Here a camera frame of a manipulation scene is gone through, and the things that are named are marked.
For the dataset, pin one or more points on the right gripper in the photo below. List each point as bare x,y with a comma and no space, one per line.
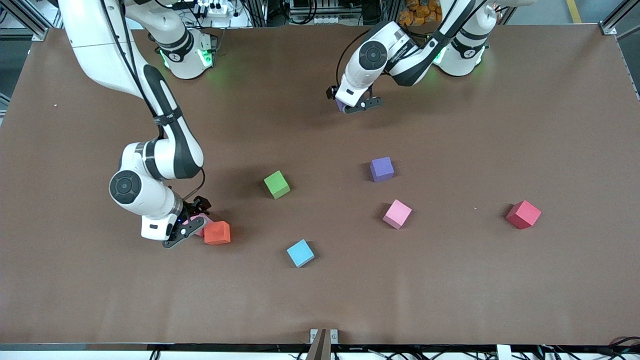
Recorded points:
194,207

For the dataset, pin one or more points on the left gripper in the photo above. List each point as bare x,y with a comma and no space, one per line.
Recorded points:
331,93

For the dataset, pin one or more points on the purple foam block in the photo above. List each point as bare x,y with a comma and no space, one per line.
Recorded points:
382,167
341,106

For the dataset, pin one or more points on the pink foam block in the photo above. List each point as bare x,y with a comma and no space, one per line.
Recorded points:
397,212
208,219

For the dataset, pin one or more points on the orange foam block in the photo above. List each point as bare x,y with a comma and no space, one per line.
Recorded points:
217,232

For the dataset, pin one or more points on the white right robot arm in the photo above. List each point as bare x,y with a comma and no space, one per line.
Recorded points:
100,55

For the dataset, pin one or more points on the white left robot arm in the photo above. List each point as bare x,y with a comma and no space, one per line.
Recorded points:
465,50

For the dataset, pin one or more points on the green foam block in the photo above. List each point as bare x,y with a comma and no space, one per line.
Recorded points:
276,182

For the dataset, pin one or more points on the bag of orange items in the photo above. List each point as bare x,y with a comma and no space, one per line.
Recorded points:
417,15

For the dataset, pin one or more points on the light blue foam block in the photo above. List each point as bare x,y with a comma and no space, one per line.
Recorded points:
300,252

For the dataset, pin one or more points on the white power strip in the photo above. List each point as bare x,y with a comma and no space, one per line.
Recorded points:
215,7

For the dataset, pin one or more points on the red foam block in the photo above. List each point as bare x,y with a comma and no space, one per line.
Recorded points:
523,212

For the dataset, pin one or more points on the white label tag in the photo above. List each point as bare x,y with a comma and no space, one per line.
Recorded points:
504,352

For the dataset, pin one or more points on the small metal bracket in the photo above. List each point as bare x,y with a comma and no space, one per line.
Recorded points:
314,335

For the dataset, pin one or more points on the aluminium frame profile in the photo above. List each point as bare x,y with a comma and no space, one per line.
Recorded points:
30,22
620,20

